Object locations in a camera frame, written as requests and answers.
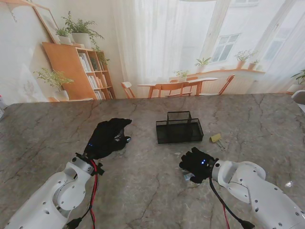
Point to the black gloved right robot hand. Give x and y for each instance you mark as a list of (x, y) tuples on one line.
[(197, 165)]

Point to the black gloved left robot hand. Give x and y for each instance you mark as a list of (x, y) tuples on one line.
[(104, 138)]

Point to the small blue white eraser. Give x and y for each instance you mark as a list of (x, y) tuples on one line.
[(187, 177)]

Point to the black mesh pen cup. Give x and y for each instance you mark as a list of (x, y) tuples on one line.
[(122, 132)]

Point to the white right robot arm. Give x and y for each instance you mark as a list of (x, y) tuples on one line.
[(257, 186)]

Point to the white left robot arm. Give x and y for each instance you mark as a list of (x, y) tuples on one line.
[(54, 195)]

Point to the black mesh desk tray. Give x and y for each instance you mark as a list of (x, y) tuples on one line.
[(178, 133)]

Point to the yellow-green binder clip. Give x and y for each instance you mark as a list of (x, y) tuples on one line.
[(215, 138)]

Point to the white rounded chair back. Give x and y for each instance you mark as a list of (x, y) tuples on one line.
[(299, 97)]

